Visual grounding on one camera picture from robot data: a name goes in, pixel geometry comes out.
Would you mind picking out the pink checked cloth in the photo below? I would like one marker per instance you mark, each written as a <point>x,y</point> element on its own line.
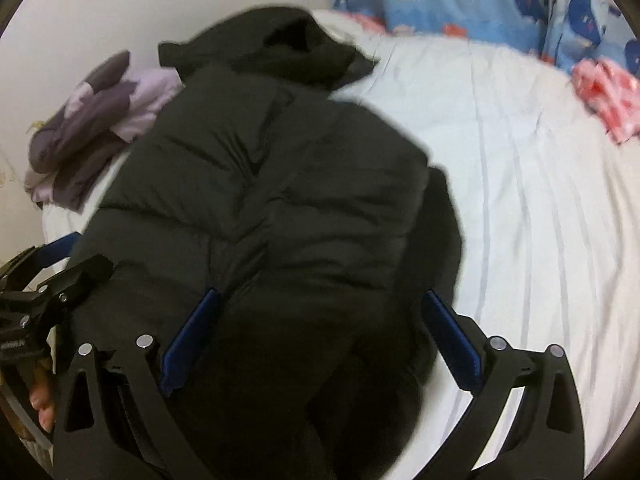
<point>610,100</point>

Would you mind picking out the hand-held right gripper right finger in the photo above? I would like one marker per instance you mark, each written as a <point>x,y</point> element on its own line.
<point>452,340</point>

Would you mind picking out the white striped bed sheet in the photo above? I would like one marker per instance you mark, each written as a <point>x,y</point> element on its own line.
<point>525,185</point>

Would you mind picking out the black thin jacket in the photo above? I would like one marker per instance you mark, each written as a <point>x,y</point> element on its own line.
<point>280,45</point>

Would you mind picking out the person's left hand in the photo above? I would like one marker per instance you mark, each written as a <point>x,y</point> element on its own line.
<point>44,400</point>

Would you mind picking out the plain pink cloth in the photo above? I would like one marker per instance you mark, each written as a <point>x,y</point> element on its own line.
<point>367,22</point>

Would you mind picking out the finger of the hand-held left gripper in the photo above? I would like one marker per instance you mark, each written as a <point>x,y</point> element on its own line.
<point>57,251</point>
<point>85,272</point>

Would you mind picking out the black puffer jacket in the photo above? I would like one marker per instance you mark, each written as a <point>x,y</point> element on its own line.
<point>275,210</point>

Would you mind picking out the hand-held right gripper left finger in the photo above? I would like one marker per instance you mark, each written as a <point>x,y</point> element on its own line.
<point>192,340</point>

